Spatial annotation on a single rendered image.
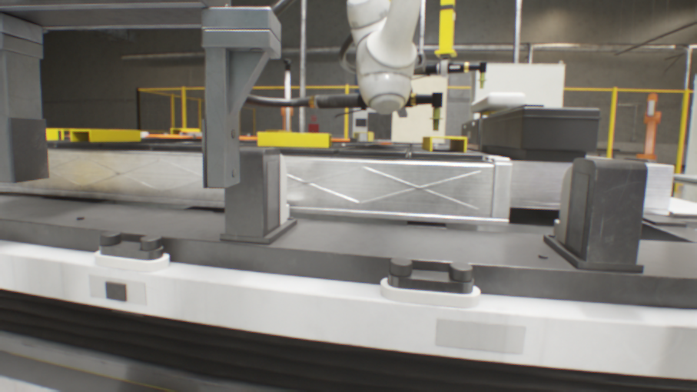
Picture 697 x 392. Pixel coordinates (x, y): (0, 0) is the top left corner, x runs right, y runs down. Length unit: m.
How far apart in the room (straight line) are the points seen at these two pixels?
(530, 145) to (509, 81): 4.77
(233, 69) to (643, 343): 0.50
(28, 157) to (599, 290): 0.57
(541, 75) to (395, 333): 5.36
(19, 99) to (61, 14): 0.06
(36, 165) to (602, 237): 0.55
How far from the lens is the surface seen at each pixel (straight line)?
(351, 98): 1.13
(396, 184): 0.62
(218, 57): 0.22
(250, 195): 0.51
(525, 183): 0.84
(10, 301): 1.43
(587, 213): 0.51
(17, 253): 0.76
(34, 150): 0.30
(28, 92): 0.30
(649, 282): 0.55
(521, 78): 5.59
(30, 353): 1.41
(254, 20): 0.21
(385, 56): 0.69
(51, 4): 0.26
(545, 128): 0.80
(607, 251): 0.52
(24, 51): 0.30
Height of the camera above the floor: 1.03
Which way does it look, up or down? 6 degrees down
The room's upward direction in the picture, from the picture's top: 1 degrees clockwise
